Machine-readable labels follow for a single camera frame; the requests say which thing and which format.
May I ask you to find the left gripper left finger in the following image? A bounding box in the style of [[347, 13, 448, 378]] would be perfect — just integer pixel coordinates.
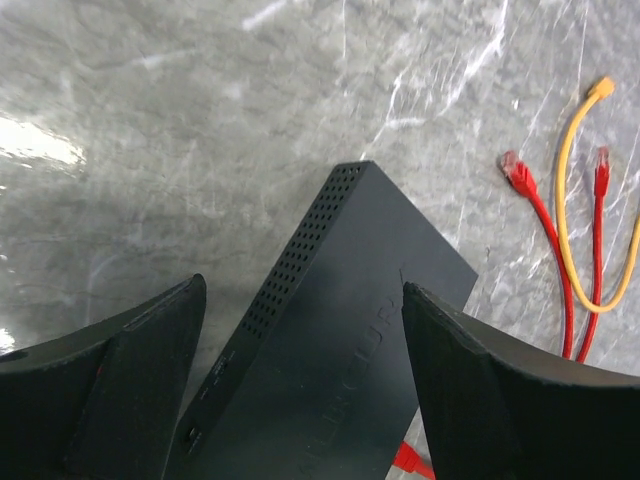
[[1, 274, 207, 479]]

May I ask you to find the black network switch box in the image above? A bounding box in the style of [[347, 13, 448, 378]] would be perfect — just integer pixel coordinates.
[[166, 161, 477, 479]]

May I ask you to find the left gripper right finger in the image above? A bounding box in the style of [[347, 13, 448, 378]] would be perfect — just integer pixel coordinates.
[[402, 283, 639, 479]]

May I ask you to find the red patch cable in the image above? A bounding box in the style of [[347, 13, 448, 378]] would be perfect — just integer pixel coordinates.
[[392, 147, 612, 480], [498, 149, 576, 361]]

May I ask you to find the orange patch cable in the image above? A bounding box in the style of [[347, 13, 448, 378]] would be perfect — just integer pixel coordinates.
[[554, 76, 640, 315]]

